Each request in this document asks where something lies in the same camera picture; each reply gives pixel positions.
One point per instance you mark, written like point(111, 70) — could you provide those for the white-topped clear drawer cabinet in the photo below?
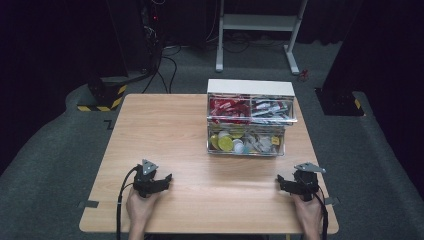
point(250, 87)

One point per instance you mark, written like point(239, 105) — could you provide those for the grey table bracket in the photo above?
point(88, 204)
point(332, 201)

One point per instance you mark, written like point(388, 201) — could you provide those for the person's left hand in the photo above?
point(140, 210)

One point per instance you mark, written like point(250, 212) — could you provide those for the clear drawer with sachets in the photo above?
point(250, 118)

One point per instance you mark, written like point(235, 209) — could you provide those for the person's right hand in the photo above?
point(308, 215)

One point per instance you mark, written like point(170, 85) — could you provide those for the clear drawer with capsules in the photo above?
point(248, 154)

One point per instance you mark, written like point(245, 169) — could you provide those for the white capsule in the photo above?
point(238, 146)
point(223, 134)

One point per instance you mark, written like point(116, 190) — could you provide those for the small red floor object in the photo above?
point(303, 75)

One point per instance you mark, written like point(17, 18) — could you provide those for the dark equipment rack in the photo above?
point(151, 33)

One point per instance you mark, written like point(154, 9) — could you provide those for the pile of white packets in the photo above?
point(260, 143)

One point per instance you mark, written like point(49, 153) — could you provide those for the small yellow packet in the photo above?
point(275, 140)

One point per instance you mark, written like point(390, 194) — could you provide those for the large yellow-green capsule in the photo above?
point(226, 144)

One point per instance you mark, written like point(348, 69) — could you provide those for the pile of red sachets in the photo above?
point(230, 108)

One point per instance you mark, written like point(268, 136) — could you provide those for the black base with yellow mark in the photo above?
point(338, 101)

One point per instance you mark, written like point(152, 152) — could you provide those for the pile of grey sachets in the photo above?
point(270, 108)

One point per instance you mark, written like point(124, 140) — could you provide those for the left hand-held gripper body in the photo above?
point(144, 183)

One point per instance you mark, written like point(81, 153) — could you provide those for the white metal stand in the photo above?
point(256, 22)

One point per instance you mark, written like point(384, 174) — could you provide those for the black yellow striped stand base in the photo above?
point(106, 96)

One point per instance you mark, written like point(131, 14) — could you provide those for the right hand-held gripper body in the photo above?
point(306, 185)

